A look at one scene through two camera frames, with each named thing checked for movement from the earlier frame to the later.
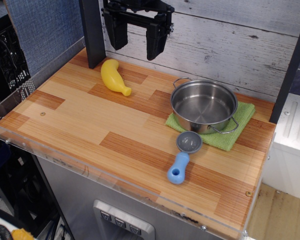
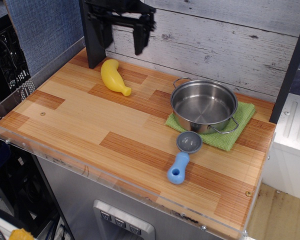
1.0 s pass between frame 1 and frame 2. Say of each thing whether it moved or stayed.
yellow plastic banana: stayed
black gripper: moved
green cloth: stayed
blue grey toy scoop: stayed
